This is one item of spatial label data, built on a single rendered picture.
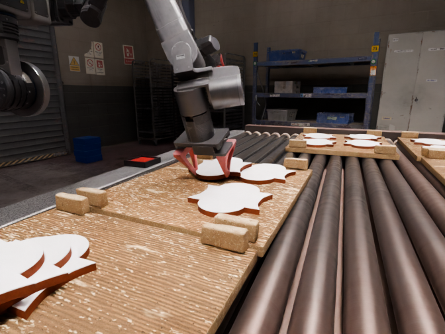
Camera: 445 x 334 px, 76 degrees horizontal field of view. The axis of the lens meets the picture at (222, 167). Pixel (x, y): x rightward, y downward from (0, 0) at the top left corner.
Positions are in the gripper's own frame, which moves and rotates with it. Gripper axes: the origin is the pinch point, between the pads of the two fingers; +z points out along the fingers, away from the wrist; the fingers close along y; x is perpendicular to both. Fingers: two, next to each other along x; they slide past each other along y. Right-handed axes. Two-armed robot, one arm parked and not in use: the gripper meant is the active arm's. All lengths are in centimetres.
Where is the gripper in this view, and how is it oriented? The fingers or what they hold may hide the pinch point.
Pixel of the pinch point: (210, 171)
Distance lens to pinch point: 63.4
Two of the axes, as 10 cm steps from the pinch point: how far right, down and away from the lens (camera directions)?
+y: -9.1, -0.6, 4.1
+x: -3.6, 5.8, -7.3
